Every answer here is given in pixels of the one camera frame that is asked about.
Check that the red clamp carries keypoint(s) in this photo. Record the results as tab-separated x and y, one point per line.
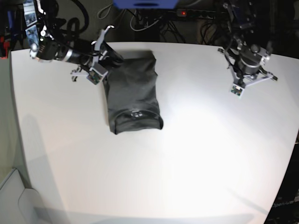
4	48

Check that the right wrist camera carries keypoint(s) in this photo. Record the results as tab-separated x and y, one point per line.
97	73

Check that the blue box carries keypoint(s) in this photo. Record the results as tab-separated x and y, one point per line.
145	4

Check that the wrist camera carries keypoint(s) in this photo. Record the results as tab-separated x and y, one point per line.
97	73
237	90

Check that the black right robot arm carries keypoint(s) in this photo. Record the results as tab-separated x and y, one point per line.
51	38

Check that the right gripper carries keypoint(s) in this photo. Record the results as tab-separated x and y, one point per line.
104	53

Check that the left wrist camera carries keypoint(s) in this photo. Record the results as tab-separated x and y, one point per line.
237	90

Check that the grey t-shirt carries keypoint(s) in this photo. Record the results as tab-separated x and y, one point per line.
130	92

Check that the blue tool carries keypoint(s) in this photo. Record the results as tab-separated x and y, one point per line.
12	25

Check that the black power strip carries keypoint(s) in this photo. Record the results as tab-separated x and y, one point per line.
195	14

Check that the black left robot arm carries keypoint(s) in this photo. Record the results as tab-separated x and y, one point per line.
243	27

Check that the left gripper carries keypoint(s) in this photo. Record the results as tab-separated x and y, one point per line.
246	65

